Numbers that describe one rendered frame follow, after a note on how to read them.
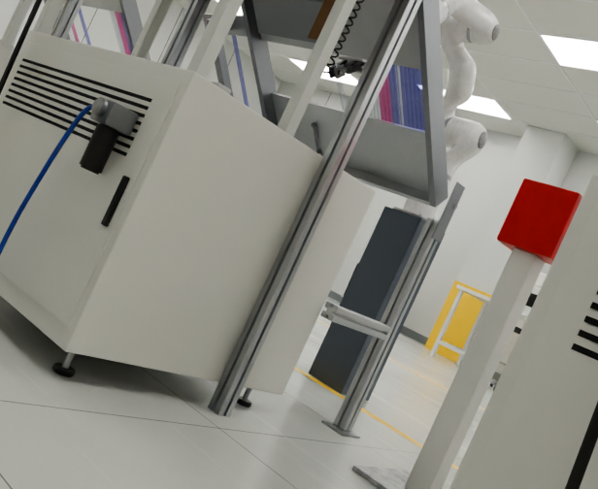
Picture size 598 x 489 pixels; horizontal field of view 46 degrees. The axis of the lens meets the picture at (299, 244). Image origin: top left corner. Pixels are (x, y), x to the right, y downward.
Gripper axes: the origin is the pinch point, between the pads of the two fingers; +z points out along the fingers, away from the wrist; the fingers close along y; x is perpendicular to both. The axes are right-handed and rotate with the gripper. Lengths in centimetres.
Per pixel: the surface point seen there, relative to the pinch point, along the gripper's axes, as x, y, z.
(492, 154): 327, -347, -616
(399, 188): 32.5, 21.6, 2.9
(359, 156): 26.1, 5.0, 0.5
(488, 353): 48, 73, 38
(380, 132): 16.5, 15.2, 1.3
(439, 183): 28.2, 36.0, 2.7
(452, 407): 58, 70, 48
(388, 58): -14, 42, 26
